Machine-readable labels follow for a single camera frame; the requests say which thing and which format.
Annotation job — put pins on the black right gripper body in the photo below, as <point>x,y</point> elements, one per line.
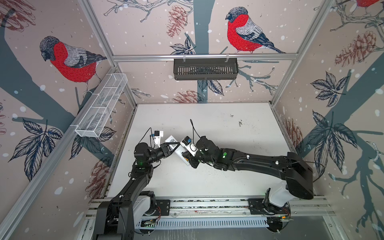
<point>200,156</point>

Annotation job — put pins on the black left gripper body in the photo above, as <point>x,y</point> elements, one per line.
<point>164,151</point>

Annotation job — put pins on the white remote control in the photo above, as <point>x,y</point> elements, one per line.
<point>180,150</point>

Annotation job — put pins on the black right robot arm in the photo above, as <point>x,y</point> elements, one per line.
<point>295,174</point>

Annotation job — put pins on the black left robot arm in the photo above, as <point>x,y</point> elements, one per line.
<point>115,219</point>

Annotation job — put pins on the black hanging basket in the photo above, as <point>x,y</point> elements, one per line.
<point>206,69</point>

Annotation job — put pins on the aluminium cross bar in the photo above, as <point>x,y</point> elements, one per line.
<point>242,57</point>

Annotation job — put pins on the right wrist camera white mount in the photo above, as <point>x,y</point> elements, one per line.
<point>188,144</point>

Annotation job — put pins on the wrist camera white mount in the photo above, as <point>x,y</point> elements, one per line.
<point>188,144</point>
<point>156,136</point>

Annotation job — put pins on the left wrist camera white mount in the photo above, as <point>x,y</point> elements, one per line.
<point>156,136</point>

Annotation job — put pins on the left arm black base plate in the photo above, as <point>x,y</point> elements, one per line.
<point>162,208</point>

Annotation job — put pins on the white perforated cable duct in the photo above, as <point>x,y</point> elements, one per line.
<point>203,223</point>

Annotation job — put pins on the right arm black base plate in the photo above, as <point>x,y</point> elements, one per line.
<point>259,207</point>

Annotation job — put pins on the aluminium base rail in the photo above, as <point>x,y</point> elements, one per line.
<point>211,207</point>

